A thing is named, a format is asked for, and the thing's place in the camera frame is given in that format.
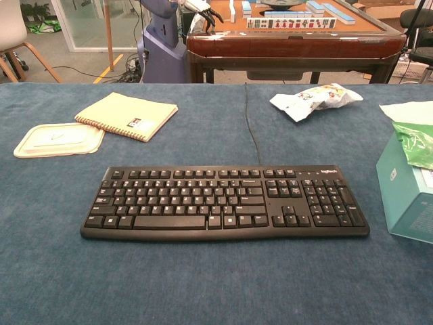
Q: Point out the white paper sheet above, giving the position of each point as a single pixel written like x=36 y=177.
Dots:
x=409 y=113

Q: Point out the cream plastic container lid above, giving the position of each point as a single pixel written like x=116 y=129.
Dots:
x=59 y=139

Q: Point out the black Logitech keyboard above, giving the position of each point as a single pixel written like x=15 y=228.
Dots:
x=189 y=203

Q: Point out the white wooden-legged chair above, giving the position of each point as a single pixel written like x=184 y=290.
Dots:
x=17 y=37

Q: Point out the white snack bag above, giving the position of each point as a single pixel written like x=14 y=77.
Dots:
x=314 y=100

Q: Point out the black background robot hand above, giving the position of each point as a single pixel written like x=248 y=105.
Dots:
x=210 y=17

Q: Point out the blue table cloth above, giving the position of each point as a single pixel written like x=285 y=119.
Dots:
x=203 y=277

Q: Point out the black office chair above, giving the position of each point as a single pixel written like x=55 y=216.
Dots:
x=419 y=37

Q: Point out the row of printed mahjong tiles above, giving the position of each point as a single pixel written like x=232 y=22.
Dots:
x=291 y=23

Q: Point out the brown mahjong table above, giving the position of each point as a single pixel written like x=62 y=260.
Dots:
x=291 y=45

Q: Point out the yellow spiral notebook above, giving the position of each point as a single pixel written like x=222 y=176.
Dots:
x=126 y=115

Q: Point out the green plastic bag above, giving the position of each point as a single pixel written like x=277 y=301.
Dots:
x=417 y=144

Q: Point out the teal cardboard box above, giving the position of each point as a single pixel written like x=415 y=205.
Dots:
x=406 y=199

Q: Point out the wooden pole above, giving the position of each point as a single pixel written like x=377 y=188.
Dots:
x=108 y=34

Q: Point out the white plastic crate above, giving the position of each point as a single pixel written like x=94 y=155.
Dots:
x=411 y=71

